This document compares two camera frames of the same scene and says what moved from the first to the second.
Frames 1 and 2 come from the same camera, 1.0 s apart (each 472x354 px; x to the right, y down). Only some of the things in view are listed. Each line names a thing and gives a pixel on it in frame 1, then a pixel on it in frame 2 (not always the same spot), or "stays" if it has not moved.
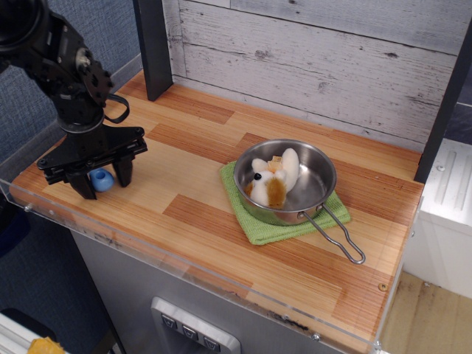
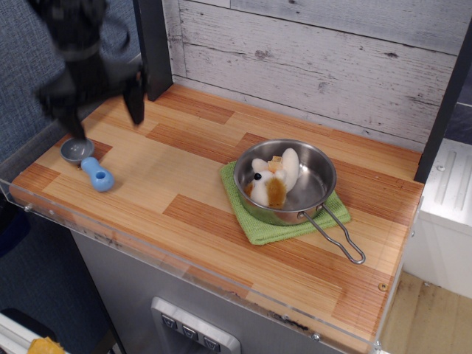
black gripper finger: [82, 184] -> [71, 119]
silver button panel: [182, 332] stays
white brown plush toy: [273, 178] stays
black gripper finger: [124, 169] -> [135, 100]
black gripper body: [80, 150] -> [89, 80]
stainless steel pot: [280, 181] stays
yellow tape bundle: [45, 345] stays
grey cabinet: [127, 283] stays
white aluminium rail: [448, 190] stays
